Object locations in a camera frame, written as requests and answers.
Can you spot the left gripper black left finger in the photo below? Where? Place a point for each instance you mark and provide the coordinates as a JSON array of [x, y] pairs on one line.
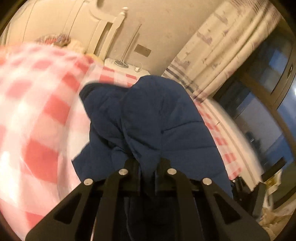
[[94, 210]]

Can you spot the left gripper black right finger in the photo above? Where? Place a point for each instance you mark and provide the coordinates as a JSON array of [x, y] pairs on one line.
[[188, 209]]

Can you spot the dark window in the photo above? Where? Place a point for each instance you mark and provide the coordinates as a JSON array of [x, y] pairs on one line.
[[260, 98]]

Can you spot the red white checkered blanket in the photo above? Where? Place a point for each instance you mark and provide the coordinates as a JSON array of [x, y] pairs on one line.
[[44, 126]]

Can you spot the cream quilted pillow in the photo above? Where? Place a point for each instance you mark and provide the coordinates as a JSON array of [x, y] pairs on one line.
[[76, 46]]

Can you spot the white charger with cable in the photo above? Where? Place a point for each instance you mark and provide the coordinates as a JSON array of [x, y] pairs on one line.
[[137, 66]]

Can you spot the navy blue puffer jacket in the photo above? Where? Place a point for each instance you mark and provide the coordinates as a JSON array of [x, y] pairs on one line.
[[153, 119]]

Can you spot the slim desk lamp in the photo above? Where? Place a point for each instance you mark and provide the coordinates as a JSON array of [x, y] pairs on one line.
[[121, 62]]

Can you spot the white nightstand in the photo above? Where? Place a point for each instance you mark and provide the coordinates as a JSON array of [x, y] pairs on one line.
[[110, 63]]

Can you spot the colourful patterned pillow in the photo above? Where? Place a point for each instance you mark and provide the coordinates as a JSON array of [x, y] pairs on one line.
[[59, 40]]

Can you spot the yellow pillow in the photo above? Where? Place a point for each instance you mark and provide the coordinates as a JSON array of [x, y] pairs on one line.
[[95, 58]]

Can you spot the white window bench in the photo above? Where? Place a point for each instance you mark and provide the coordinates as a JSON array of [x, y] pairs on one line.
[[245, 155]]

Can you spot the white wooden headboard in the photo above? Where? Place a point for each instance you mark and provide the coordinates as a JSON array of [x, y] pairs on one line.
[[81, 20]]

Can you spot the boat print curtain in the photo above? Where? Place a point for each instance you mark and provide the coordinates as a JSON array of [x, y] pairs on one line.
[[221, 45]]

